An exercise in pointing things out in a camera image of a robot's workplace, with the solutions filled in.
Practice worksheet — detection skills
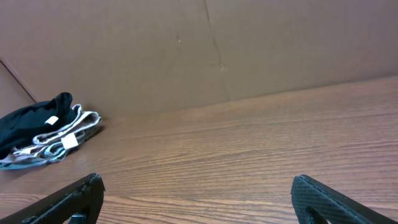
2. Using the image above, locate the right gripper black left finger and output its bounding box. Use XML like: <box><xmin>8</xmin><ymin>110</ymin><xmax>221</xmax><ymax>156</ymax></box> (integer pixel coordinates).
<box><xmin>1</xmin><ymin>173</ymin><xmax>105</xmax><ymax>224</ymax></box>

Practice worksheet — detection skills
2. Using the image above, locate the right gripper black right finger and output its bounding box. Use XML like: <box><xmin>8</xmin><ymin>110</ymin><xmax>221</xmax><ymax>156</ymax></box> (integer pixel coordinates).
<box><xmin>290</xmin><ymin>175</ymin><xmax>397</xmax><ymax>224</ymax></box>

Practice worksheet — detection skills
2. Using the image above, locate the beige folded garment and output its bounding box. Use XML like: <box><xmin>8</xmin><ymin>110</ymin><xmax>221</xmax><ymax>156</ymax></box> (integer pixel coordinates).
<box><xmin>8</xmin><ymin>104</ymin><xmax>102</xmax><ymax>156</ymax></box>

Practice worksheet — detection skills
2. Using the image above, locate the grey-blue folded garment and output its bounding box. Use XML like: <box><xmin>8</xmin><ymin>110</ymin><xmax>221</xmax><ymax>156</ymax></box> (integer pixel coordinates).
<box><xmin>1</xmin><ymin>126</ymin><xmax>100</xmax><ymax>170</ymax></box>

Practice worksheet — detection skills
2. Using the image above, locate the black folded garment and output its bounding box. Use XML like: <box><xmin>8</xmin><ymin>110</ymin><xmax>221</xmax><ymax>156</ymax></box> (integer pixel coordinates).
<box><xmin>1</xmin><ymin>92</ymin><xmax>76</xmax><ymax>159</ymax></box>

